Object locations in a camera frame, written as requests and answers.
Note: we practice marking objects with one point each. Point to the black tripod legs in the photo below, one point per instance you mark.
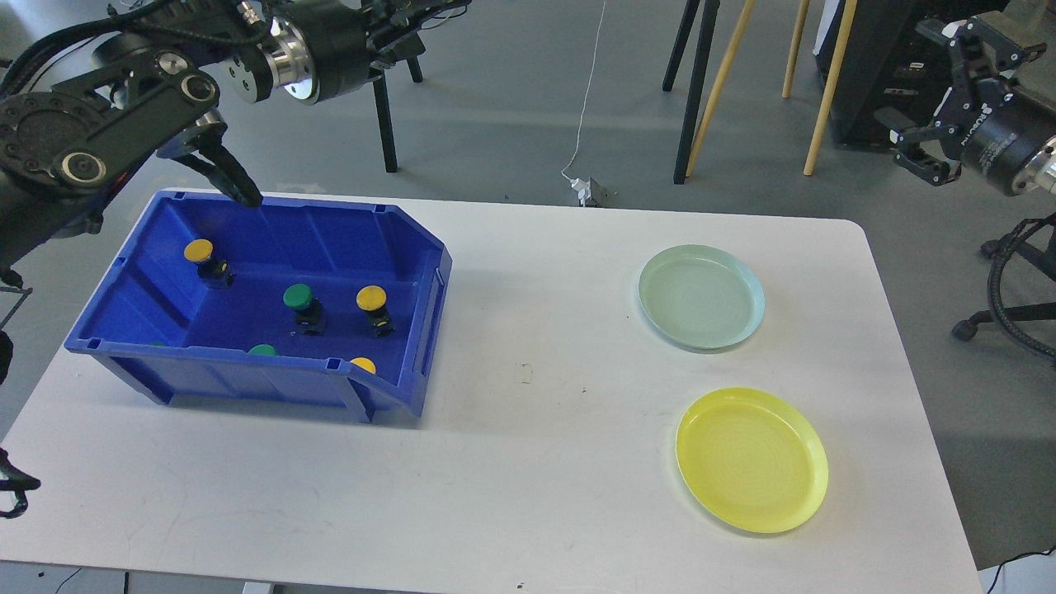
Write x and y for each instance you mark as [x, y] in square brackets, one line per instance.
[703, 15]
[385, 123]

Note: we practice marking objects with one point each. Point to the green push button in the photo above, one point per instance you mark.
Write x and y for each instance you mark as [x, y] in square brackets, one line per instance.
[310, 317]
[262, 349]

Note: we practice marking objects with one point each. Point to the yellow plate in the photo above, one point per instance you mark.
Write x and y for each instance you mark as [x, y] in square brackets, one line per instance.
[752, 460]

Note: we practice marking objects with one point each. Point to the green push button front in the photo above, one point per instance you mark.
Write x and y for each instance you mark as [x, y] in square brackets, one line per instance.
[262, 349]

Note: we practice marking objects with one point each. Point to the black tripod legs right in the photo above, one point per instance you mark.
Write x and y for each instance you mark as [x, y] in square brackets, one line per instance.
[703, 15]

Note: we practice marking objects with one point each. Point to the yellow push button front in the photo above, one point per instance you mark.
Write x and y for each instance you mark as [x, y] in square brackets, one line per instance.
[365, 363]

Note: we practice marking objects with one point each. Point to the blue plastic storage bin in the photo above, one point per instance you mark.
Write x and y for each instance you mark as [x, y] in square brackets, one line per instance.
[157, 327]

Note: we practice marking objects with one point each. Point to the light green plate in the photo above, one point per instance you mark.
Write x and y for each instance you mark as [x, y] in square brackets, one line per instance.
[701, 298]

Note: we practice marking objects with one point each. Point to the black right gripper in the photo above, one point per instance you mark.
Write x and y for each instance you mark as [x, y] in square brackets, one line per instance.
[1001, 130]

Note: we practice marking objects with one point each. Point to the yellow push button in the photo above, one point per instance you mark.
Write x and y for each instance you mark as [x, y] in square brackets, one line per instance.
[372, 300]
[211, 269]
[365, 363]

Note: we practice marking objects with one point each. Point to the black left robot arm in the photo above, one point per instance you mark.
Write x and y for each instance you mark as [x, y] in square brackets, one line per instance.
[314, 50]

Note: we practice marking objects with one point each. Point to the black tripod legs left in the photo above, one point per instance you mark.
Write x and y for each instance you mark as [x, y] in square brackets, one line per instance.
[385, 123]

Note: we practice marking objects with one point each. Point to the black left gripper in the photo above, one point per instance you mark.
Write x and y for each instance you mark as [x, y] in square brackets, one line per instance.
[65, 151]

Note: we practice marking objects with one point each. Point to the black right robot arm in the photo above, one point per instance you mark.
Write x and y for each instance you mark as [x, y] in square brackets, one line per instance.
[987, 121]

